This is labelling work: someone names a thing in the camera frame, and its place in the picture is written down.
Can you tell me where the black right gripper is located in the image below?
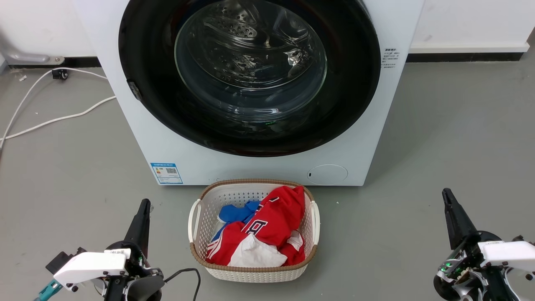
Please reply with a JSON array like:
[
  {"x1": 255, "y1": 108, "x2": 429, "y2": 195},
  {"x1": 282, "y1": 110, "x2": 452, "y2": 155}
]
[{"x1": 433, "y1": 188, "x2": 528, "y2": 301}]

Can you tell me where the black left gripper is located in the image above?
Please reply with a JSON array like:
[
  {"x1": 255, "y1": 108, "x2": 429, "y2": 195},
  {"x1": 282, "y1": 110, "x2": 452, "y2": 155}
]
[{"x1": 104, "y1": 199, "x2": 166, "y2": 301}]

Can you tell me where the white front-load washing machine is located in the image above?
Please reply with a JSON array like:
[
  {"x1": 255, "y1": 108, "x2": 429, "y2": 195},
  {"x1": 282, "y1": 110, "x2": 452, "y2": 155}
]
[{"x1": 71, "y1": 0, "x2": 425, "y2": 187}]

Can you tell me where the black round washing machine door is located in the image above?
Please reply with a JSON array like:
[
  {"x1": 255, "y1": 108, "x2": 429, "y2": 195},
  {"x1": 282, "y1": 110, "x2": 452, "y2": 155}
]
[{"x1": 118, "y1": 0, "x2": 382, "y2": 158}]

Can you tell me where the blue energy label sticker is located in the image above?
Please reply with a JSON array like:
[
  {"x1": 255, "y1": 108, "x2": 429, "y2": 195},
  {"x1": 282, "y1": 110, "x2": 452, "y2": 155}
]
[{"x1": 150, "y1": 163, "x2": 184, "y2": 185}]

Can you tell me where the blue garment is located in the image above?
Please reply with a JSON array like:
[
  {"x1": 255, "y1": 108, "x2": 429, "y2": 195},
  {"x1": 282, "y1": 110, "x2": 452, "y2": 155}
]
[{"x1": 211, "y1": 200, "x2": 262, "y2": 243}]

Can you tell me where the white garment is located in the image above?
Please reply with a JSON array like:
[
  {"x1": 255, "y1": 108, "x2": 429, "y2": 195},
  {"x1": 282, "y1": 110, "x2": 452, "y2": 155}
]
[{"x1": 227, "y1": 230, "x2": 304, "y2": 268}]

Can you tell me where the white plastic laundry basket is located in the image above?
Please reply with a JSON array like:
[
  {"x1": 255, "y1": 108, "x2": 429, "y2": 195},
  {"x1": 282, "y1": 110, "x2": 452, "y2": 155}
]
[{"x1": 188, "y1": 179, "x2": 321, "y2": 283}]

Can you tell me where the red sports jersey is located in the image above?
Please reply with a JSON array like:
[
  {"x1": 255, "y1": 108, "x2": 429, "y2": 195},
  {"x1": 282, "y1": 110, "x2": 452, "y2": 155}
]
[{"x1": 206, "y1": 185, "x2": 306, "y2": 267}]

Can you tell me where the round white filter cover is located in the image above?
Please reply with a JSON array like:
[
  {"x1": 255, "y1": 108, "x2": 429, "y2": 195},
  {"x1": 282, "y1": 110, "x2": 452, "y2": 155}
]
[{"x1": 306, "y1": 164, "x2": 349, "y2": 186}]

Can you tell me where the black skirting strip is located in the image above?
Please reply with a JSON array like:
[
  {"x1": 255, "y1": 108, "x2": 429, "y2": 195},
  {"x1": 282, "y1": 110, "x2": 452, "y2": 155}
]
[
  {"x1": 406, "y1": 52, "x2": 525, "y2": 64},
  {"x1": 8, "y1": 56, "x2": 102, "y2": 69}
]

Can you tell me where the teal cable connector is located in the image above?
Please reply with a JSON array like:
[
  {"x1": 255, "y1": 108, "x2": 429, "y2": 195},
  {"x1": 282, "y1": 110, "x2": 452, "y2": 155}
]
[{"x1": 34, "y1": 279, "x2": 64, "y2": 301}]

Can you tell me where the white power cable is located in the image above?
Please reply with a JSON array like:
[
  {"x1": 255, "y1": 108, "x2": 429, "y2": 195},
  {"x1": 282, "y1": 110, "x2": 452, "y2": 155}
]
[
  {"x1": 0, "y1": 95, "x2": 117, "y2": 141},
  {"x1": 0, "y1": 66, "x2": 109, "y2": 152}
]

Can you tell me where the grey metal floor bracket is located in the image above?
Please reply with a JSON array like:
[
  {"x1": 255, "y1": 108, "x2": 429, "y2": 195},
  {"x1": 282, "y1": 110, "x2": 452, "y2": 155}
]
[{"x1": 0, "y1": 33, "x2": 66, "y2": 66}]

